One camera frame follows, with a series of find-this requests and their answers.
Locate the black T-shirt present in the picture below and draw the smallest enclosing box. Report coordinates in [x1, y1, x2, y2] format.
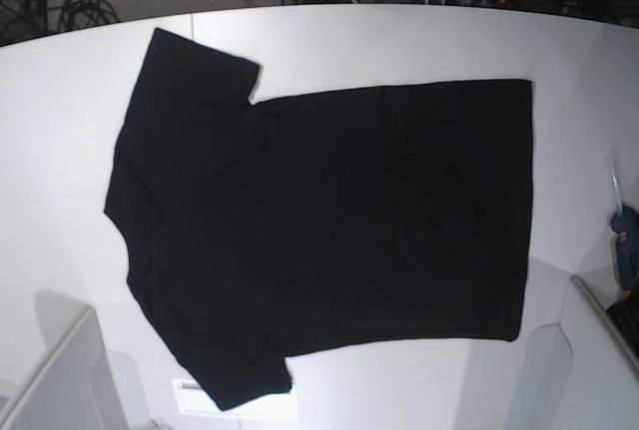
[105, 29, 533, 410]

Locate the clear glue stick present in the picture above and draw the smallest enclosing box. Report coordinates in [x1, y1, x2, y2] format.
[607, 155, 623, 215]

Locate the blue glue gun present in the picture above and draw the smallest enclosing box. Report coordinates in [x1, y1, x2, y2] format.
[610, 205, 638, 291]

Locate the black keyboard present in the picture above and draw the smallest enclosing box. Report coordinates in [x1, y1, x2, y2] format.
[607, 288, 639, 354]

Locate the right white partition panel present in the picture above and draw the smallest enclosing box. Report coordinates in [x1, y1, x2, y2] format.
[505, 276, 638, 429]

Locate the white partition panel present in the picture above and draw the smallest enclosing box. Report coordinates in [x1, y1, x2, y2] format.
[505, 276, 638, 429]
[1, 306, 129, 429]

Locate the left white partition panel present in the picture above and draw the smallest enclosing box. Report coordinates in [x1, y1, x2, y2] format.
[1, 306, 129, 429]

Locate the coiled black cable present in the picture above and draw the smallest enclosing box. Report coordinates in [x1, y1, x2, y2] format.
[57, 0, 120, 35]

